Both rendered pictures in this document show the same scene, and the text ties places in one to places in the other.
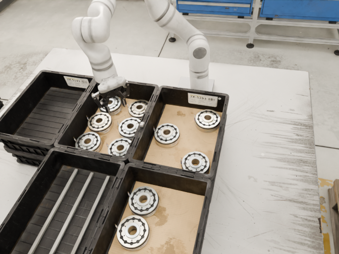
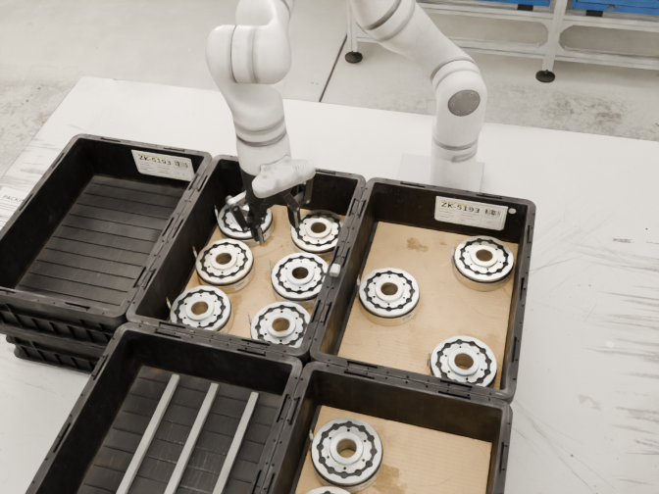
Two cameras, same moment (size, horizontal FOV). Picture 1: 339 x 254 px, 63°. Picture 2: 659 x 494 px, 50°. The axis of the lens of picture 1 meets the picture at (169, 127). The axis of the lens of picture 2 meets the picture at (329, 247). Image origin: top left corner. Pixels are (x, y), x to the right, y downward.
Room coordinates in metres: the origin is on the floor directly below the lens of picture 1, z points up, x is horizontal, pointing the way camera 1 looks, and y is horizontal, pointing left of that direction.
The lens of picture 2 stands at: (-0.03, 0.14, 1.81)
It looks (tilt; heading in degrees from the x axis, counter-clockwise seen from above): 49 degrees down; 358
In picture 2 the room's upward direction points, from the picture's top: 4 degrees counter-clockwise
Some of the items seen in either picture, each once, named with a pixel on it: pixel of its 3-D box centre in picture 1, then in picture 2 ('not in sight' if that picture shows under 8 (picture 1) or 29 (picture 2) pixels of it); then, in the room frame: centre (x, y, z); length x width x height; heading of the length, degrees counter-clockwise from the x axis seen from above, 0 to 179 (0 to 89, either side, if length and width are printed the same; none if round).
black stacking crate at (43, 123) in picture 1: (51, 112); (106, 237); (0.88, 0.51, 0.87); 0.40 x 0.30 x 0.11; 159
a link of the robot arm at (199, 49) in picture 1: (198, 54); (457, 105); (1.02, -0.17, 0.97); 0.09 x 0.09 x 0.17; 0
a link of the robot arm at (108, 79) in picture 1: (105, 72); (268, 148); (0.71, 0.18, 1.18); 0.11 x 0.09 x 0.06; 24
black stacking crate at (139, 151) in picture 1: (183, 135); (429, 296); (0.66, -0.05, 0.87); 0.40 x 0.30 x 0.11; 159
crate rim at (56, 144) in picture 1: (110, 115); (255, 246); (0.77, 0.23, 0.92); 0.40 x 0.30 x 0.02; 159
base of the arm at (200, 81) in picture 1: (199, 80); (452, 166); (1.03, -0.17, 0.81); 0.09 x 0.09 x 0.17; 76
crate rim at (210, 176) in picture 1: (182, 126); (430, 277); (0.66, -0.05, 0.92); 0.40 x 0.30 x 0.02; 159
